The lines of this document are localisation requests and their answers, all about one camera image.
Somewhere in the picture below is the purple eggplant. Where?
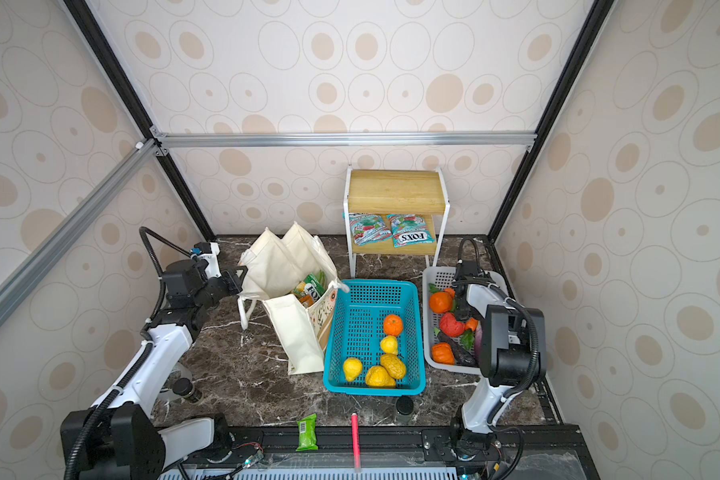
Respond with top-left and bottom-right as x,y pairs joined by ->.
473,325 -> 483,362

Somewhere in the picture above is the floral canvas grocery bag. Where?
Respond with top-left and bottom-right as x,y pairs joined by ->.
237,223 -> 349,375

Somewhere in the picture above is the orange pink snack bag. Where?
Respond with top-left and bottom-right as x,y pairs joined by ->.
299,294 -> 315,308

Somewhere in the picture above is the green yellow snack bag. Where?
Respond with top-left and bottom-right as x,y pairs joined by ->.
292,271 -> 326,303

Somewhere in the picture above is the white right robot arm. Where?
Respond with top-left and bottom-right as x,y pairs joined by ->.
450,238 -> 546,461

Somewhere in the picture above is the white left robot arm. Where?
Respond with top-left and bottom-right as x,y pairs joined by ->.
60,226 -> 247,479

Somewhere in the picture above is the teal Fox's candy bag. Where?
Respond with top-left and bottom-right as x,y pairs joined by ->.
387,214 -> 434,248

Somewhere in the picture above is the teal red candy bag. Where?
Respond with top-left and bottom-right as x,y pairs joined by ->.
349,213 -> 392,246

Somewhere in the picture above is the white plastic basket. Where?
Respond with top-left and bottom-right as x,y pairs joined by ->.
422,266 -> 516,375

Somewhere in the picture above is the orange carrot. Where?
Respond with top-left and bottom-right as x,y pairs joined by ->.
466,318 -> 479,332

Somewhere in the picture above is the red apple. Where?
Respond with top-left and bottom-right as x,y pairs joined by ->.
439,312 -> 466,338

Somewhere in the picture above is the orange bell pepper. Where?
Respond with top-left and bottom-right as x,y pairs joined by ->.
431,342 -> 456,365

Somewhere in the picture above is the orange tangerine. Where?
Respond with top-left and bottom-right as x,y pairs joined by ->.
383,314 -> 404,337

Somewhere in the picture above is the black cylinder knob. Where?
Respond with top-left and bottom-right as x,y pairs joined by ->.
172,377 -> 203,403

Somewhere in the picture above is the small yellow lemon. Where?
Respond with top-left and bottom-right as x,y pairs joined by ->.
380,335 -> 399,356

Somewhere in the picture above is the clear tape roll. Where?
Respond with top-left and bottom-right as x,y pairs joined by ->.
156,385 -> 180,402

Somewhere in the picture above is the teal plastic basket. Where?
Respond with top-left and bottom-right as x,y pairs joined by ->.
323,279 -> 426,397

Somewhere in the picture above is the yellow fruit front centre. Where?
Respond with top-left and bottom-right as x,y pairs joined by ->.
365,366 -> 396,389

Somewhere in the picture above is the black round cap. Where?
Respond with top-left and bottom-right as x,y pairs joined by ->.
395,396 -> 414,416

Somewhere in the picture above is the yellow lemon front left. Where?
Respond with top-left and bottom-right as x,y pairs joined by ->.
343,357 -> 363,383

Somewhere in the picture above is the pink pen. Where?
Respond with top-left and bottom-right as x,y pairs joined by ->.
351,413 -> 362,474

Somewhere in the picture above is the green snack packet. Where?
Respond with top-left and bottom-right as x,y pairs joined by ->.
296,414 -> 319,452

